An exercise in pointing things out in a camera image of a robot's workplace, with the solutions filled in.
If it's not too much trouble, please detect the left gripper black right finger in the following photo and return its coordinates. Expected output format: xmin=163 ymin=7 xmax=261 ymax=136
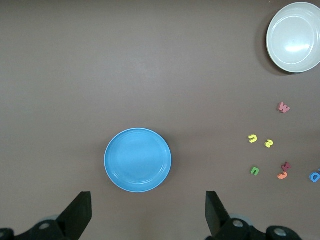
xmin=205 ymin=191 xmax=267 ymax=240

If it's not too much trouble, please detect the blue foam letter D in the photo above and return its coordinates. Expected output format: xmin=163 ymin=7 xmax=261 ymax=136
xmin=309 ymin=168 xmax=320 ymax=184

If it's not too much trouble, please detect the blue round plate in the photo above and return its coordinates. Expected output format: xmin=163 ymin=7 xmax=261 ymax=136
xmin=103 ymin=127 xmax=173 ymax=193

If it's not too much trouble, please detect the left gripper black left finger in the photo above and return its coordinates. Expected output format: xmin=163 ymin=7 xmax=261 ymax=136
xmin=15 ymin=191 xmax=93 ymax=240

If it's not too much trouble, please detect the pink foam letter w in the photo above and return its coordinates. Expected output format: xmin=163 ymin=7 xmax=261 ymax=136
xmin=276 ymin=101 xmax=291 ymax=114

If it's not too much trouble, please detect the beige round plate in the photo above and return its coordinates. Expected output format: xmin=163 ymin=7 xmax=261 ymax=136
xmin=265 ymin=1 xmax=320 ymax=74

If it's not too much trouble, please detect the brown table cover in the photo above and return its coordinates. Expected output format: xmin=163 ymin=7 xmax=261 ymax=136
xmin=0 ymin=0 xmax=320 ymax=240

